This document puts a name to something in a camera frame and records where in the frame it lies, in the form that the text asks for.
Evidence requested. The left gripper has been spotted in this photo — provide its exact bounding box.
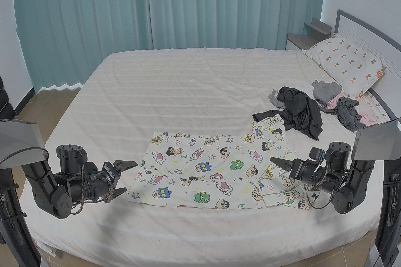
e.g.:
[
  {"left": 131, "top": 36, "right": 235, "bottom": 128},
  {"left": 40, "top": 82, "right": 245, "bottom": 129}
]
[{"left": 89, "top": 160, "right": 139, "bottom": 204}]

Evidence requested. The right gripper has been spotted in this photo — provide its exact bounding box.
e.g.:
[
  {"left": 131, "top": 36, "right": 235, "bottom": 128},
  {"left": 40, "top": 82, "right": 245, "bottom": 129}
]
[{"left": 289, "top": 159, "right": 318, "bottom": 189}]

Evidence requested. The white printed pyjama top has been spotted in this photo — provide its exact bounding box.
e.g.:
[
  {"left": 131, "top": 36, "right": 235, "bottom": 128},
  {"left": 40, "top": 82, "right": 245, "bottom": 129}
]
[{"left": 128, "top": 116, "right": 321, "bottom": 210}]

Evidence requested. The pile of clothes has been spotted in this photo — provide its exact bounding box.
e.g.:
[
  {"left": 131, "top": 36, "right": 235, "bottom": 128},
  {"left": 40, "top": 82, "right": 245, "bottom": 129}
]
[{"left": 302, "top": 79, "right": 379, "bottom": 130}]

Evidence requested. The black T-shirt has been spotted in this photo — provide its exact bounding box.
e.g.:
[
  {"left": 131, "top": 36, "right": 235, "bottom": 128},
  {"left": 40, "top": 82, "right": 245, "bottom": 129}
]
[{"left": 253, "top": 86, "right": 323, "bottom": 140}]

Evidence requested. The small grey garment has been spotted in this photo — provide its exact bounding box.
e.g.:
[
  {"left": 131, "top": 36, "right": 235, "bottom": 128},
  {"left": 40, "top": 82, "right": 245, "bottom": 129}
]
[{"left": 268, "top": 89, "right": 284, "bottom": 108}]

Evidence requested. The bed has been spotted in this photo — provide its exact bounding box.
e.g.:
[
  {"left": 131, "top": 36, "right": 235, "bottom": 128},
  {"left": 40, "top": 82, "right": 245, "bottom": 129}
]
[{"left": 23, "top": 9, "right": 401, "bottom": 264}]

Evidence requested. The white printed pillow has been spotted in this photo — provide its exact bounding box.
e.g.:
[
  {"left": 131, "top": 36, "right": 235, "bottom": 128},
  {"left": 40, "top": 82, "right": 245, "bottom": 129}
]
[{"left": 305, "top": 34, "right": 387, "bottom": 97}]

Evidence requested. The grey white bedside table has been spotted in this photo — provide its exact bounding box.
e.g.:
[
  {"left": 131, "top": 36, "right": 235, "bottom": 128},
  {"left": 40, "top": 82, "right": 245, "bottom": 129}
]
[{"left": 286, "top": 17, "right": 332, "bottom": 51}]

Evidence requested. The black padded chair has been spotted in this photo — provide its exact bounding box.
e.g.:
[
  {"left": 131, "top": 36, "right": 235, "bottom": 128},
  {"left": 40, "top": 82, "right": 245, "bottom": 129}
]
[{"left": 0, "top": 75, "right": 14, "bottom": 119}]

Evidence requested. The blue-green curtain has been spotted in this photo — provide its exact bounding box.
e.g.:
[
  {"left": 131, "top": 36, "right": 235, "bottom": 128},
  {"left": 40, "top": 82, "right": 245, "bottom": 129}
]
[{"left": 14, "top": 0, "right": 328, "bottom": 93}]

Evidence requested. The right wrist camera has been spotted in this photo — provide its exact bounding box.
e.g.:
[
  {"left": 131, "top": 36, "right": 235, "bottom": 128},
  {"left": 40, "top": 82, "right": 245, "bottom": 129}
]
[{"left": 308, "top": 148, "right": 326, "bottom": 164}]

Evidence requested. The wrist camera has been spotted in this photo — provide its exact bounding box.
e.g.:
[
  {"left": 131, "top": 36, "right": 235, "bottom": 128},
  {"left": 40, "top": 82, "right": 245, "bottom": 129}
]
[
  {"left": 308, "top": 148, "right": 326, "bottom": 164},
  {"left": 83, "top": 162, "right": 98, "bottom": 179}
]

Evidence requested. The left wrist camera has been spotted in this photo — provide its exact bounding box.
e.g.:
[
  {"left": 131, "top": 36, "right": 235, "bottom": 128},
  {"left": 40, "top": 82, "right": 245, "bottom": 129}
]
[{"left": 83, "top": 162, "right": 98, "bottom": 179}]

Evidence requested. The black cable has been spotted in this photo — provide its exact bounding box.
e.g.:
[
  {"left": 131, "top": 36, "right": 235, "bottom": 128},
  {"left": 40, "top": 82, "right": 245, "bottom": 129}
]
[
  {"left": 70, "top": 192, "right": 88, "bottom": 215},
  {"left": 308, "top": 192, "right": 333, "bottom": 210}
]

